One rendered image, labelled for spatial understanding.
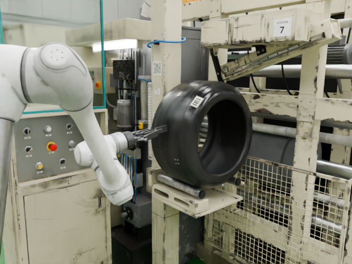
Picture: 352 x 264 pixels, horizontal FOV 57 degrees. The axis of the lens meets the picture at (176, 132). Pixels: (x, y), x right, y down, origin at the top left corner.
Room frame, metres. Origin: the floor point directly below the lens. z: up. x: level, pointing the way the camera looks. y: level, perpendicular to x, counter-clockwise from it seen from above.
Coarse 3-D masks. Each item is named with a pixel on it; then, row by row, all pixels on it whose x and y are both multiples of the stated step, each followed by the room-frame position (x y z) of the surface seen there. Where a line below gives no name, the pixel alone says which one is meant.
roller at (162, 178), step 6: (162, 174) 1.74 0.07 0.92; (162, 180) 1.71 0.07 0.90; (168, 180) 1.67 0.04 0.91; (174, 180) 1.65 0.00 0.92; (174, 186) 1.63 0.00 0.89; (180, 186) 1.60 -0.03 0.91; (186, 186) 1.57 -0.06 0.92; (192, 186) 1.55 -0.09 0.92; (186, 192) 1.57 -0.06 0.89; (192, 192) 1.53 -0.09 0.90; (198, 192) 1.50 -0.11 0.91; (204, 192) 1.51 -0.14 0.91
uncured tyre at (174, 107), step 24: (168, 96) 1.62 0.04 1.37; (192, 96) 1.51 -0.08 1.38; (216, 96) 1.55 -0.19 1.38; (240, 96) 1.67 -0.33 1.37; (168, 120) 1.51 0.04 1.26; (192, 120) 1.45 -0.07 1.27; (216, 120) 1.94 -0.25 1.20; (240, 120) 1.84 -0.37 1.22; (168, 144) 1.49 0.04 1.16; (192, 144) 1.45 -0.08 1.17; (216, 144) 1.92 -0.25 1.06; (240, 144) 1.82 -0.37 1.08; (168, 168) 1.56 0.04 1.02; (192, 168) 1.46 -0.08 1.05; (216, 168) 1.80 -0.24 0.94
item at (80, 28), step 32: (0, 0) 1.61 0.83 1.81; (32, 0) 1.70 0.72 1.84; (64, 0) 1.81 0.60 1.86; (96, 0) 1.94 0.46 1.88; (0, 32) 1.59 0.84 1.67; (32, 32) 1.70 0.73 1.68; (64, 32) 1.81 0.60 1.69; (96, 32) 1.93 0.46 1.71; (96, 64) 1.93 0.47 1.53; (96, 96) 1.92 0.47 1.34
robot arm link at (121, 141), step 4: (112, 136) 1.28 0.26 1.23; (116, 136) 1.29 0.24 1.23; (120, 136) 1.30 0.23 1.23; (124, 136) 1.30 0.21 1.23; (116, 140) 1.27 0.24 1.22; (120, 140) 1.28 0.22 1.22; (124, 140) 1.29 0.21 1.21; (116, 144) 1.27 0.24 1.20; (120, 144) 1.28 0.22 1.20; (124, 144) 1.29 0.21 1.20; (120, 148) 1.28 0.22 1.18; (124, 148) 1.29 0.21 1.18; (120, 152) 1.29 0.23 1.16
